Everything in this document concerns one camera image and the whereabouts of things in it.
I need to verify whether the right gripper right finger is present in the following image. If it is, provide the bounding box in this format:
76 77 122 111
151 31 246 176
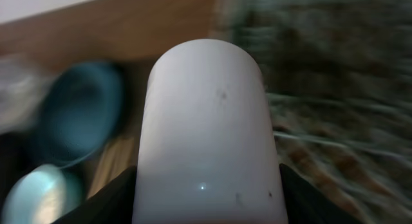
279 163 361 224

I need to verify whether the left wooden chopstick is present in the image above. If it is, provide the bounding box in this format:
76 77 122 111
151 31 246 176
87 136 135 198

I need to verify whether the dark blue plate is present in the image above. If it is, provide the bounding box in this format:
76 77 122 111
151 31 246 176
30 61 124 168

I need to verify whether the white cup with pink inside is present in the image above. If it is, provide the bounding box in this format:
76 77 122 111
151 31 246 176
133 39 288 223

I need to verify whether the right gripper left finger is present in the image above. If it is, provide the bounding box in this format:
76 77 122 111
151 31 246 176
56 166 137 224

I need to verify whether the grey dishwasher rack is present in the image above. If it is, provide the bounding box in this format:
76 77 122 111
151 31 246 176
209 0 412 224

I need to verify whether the clear plastic bin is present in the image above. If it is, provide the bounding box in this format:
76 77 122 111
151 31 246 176
1 55 55 134

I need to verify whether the light blue small bowl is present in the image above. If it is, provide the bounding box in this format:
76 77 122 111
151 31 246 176
1 164 84 224

